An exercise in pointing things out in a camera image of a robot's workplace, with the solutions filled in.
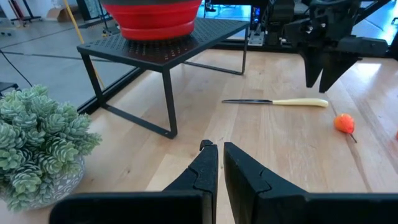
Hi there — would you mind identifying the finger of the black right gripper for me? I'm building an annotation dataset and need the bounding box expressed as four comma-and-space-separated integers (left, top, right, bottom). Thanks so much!
319, 52, 358, 93
300, 51, 324, 88

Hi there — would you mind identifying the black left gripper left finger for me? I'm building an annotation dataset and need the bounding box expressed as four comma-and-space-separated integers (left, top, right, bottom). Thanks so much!
49, 139, 219, 224

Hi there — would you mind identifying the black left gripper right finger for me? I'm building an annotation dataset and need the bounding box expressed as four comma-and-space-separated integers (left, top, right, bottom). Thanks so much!
223, 141, 398, 224

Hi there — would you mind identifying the knife with cream handle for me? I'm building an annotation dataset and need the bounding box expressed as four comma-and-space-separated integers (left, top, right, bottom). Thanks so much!
221, 98, 330, 108

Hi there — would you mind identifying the small orange pear with stem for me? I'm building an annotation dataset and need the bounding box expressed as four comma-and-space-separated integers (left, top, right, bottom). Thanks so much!
333, 113, 358, 144

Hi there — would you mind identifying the red collapsible colander bowl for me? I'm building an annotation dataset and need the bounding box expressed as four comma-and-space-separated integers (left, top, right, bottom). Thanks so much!
101, 0, 203, 41

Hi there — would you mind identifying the green grape bunch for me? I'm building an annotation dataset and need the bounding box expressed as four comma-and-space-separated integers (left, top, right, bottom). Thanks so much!
0, 84, 103, 213

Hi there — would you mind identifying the black perforated metal shelf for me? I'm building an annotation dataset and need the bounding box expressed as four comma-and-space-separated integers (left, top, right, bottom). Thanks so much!
76, 17, 251, 140

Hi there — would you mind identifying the cardboard box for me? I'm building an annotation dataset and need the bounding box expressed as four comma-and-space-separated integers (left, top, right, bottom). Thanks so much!
46, 5, 78, 22

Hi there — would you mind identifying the yellow cable with black end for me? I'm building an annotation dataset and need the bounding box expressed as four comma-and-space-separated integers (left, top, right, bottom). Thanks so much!
63, 0, 106, 90

